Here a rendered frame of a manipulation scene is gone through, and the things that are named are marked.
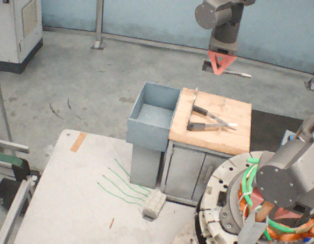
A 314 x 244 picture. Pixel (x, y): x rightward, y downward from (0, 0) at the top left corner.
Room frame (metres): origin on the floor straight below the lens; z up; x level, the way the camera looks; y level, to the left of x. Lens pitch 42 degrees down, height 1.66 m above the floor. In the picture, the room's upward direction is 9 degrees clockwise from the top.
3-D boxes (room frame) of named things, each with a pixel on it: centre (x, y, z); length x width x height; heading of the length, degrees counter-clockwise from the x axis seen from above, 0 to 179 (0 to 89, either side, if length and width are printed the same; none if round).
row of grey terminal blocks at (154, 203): (0.59, -0.03, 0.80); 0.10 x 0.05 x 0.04; 161
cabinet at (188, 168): (0.70, -0.14, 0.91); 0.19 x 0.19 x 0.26; 83
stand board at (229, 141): (0.70, -0.14, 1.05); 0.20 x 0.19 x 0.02; 83
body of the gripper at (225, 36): (0.75, -0.13, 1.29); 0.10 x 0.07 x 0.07; 173
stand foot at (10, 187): (1.06, 0.70, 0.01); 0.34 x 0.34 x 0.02
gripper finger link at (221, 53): (0.74, -0.13, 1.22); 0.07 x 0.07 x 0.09; 83
